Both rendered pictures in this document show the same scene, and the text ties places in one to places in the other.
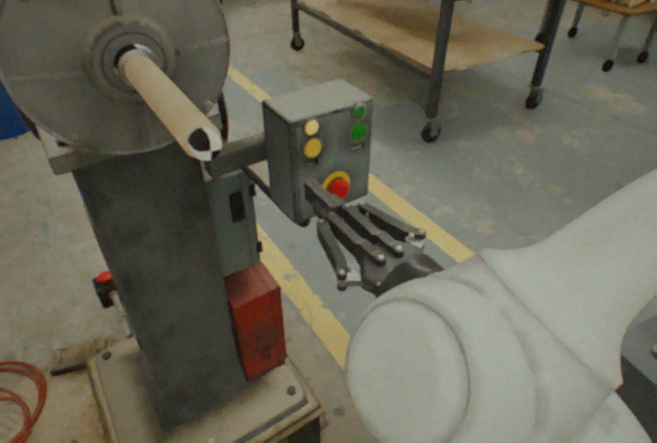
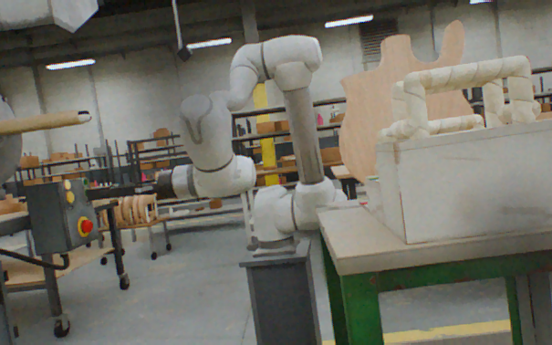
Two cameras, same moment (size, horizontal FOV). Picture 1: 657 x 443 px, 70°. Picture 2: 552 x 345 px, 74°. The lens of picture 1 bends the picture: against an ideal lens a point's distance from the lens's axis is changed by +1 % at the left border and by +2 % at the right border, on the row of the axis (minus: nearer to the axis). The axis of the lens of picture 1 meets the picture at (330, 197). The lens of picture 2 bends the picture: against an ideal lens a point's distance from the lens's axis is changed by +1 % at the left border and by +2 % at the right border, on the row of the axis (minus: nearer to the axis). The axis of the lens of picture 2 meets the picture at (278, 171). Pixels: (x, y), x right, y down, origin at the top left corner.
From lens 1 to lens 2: 0.78 m
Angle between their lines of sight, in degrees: 60
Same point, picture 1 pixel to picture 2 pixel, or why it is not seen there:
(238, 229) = not seen: outside the picture
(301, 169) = (67, 210)
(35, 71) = not seen: outside the picture
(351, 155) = (87, 207)
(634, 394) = (260, 277)
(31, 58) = not seen: outside the picture
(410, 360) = (195, 99)
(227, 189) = not seen: outside the picture
